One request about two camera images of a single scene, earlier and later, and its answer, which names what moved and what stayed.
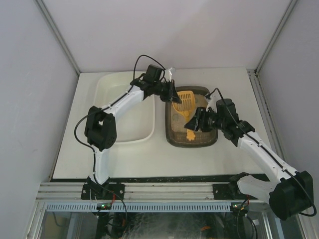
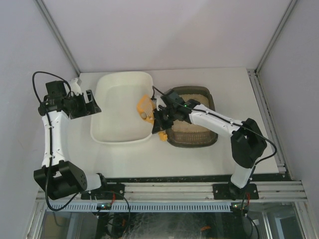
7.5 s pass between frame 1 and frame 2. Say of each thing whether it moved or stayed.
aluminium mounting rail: stayed
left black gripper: moved
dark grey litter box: stayed
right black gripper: moved
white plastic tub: stayed
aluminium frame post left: stayed
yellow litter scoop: moved
